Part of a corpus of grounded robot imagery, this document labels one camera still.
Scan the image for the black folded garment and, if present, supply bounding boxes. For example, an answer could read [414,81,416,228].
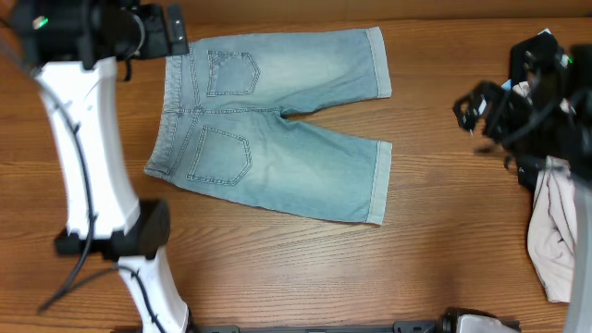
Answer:
[502,32,588,192]

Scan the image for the light blue denim shorts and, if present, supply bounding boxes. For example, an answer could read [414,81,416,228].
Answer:
[145,28,392,225]

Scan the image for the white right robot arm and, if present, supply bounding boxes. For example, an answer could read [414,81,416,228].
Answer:
[452,33,591,332]

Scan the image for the beige trousers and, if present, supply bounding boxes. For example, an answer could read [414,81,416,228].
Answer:
[527,156,577,303]

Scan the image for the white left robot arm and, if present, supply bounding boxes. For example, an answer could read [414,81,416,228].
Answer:
[8,0,195,332]

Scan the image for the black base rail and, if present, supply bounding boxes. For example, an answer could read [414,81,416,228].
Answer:
[191,320,437,333]

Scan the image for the light blue garment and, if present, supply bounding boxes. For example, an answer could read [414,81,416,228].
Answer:
[501,80,512,90]

